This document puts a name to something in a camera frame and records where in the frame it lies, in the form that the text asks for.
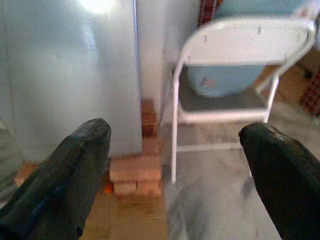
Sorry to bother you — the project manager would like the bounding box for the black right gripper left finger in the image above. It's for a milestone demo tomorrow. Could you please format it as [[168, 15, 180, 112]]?
[[0, 118, 112, 240]]

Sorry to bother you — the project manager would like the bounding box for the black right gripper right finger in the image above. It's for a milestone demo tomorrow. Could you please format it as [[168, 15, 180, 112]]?
[[238, 122, 320, 240]]

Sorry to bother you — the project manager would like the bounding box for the silver fridge door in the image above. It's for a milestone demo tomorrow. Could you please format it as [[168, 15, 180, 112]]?
[[0, 0, 144, 161]]

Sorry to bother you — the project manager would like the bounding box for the brown cardboard sheet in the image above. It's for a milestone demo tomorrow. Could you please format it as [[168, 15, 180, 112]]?
[[82, 189, 168, 240]]

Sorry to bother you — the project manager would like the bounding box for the light blue plastic tub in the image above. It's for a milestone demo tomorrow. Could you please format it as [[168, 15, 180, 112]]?
[[186, 0, 310, 98]]

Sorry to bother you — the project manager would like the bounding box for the white folding chair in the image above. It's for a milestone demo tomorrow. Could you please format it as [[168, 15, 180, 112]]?
[[159, 16, 318, 185]]

